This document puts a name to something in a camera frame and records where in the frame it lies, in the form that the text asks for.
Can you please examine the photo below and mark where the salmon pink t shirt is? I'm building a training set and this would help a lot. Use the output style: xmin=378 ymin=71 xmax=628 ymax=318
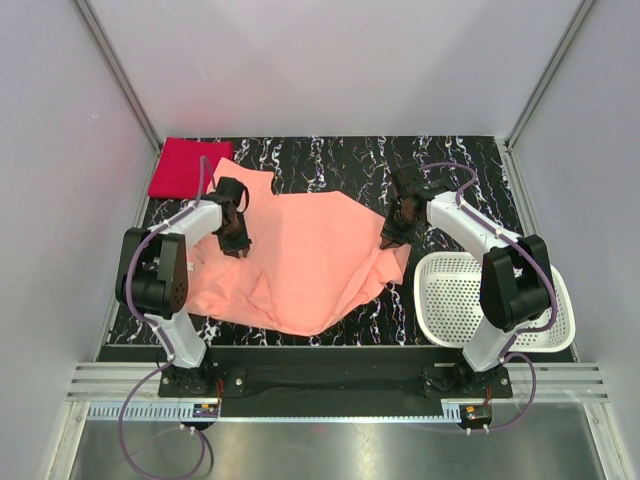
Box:
xmin=186 ymin=159 xmax=411 ymax=336

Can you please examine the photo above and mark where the aluminium frame post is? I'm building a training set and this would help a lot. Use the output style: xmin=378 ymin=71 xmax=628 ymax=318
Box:
xmin=70 ymin=0 xmax=163 ymax=154
xmin=504 ymin=0 xmax=599 ymax=153

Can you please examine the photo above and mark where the folded red t shirt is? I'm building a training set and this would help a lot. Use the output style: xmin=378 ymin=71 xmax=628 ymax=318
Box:
xmin=147 ymin=137 xmax=233 ymax=200

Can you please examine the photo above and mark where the white slotted cable duct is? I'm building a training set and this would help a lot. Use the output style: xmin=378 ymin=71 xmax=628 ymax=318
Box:
xmin=88 ymin=400 xmax=462 ymax=424

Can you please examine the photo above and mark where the left aluminium frame post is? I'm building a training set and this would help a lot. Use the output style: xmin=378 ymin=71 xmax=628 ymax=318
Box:
xmin=70 ymin=0 xmax=163 ymax=154

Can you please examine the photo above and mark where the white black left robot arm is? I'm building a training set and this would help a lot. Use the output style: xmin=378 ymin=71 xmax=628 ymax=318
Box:
xmin=115 ymin=196 xmax=251 ymax=396

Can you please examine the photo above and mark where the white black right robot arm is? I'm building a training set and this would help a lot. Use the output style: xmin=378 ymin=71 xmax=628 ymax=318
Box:
xmin=189 ymin=191 xmax=555 ymax=397

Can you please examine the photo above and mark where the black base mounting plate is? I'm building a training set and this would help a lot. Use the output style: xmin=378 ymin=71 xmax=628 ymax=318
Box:
xmin=159 ymin=346 xmax=513 ymax=413

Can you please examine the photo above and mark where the right aluminium frame post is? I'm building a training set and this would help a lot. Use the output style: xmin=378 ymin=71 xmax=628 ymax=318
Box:
xmin=504 ymin=0 xmax=599 ymax=153

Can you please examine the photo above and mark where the white perforated plastic basket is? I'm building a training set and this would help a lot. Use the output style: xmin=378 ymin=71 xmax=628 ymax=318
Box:
xmin=414 ymin=252 xmax=576 ymax=353

